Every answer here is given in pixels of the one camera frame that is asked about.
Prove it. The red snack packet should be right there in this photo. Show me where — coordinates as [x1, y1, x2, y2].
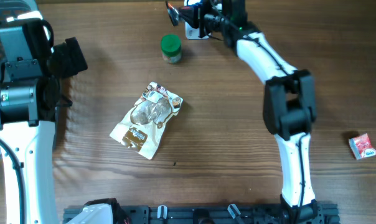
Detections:
[349, 133, 376, 160]

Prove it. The white brown snack pouch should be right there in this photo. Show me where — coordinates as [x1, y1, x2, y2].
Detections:
[110, 82, 184, 160]

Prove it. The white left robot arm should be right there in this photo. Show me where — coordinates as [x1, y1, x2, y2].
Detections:
[0, 11, 88, 223]

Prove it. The white barcode scanner box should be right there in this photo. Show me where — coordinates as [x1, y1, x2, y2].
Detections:
[184, 0, 209, 40]

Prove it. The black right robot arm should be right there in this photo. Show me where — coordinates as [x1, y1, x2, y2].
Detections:
[166, 1, 317, 223]

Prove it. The green lid glass jar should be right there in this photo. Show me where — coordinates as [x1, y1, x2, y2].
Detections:
[161, 34, 182, 64]

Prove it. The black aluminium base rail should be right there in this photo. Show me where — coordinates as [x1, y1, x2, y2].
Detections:
[62, 203, 341, 224]

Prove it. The black red snack wrapper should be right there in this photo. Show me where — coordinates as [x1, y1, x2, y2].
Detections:
[165, 1, 184, 27]

